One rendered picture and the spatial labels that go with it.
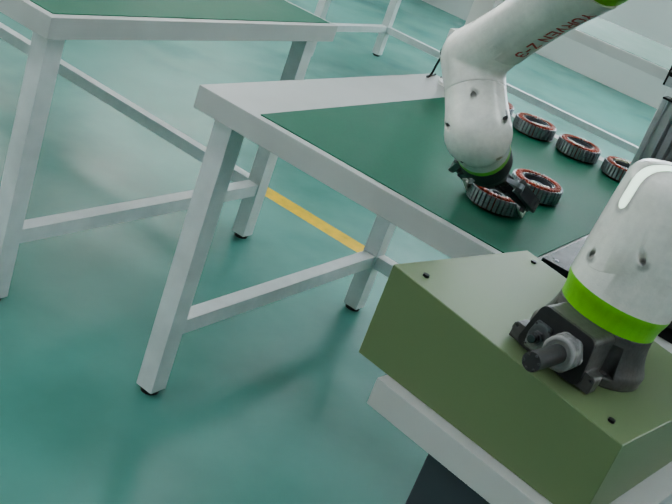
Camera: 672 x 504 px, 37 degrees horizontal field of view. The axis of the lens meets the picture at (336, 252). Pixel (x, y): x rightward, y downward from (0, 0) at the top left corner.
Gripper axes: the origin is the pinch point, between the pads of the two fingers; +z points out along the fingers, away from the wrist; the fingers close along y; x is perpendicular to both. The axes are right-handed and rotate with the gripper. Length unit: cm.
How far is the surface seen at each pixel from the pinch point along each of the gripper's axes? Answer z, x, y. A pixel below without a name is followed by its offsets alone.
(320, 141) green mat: -9.8, 8.3, 33.3
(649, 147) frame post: 0.8, -21.6, -20.8
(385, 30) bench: 377, -147, 198
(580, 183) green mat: 39.6, -20.1, -7.0
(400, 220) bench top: -14.8, 15.5, 9.7
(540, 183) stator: 16.8, -10.1, -3.2
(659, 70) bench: 261, -145, 21
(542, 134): 56, -32, 10
